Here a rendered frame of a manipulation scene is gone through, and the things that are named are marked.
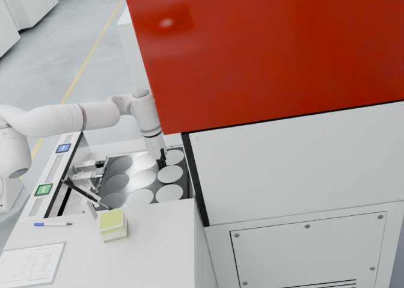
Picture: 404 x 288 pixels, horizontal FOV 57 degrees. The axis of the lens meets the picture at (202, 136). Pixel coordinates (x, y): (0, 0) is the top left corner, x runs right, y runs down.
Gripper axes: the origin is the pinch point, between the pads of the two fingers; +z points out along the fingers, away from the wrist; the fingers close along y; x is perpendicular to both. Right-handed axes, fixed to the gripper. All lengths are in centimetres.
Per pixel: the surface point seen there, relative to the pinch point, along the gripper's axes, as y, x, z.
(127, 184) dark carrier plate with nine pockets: -0.4, -15.7, 2.0
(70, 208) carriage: -6.7, -37.5, 4.0
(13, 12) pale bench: -647, 36, 53
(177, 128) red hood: 30.2, -2.8, -32.3
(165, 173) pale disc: 4.7, -1.4, 1.9
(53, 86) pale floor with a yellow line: -352, 14, 92
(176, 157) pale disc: -0.5, 7.0, 2.0
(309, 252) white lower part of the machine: 51, 29, 31
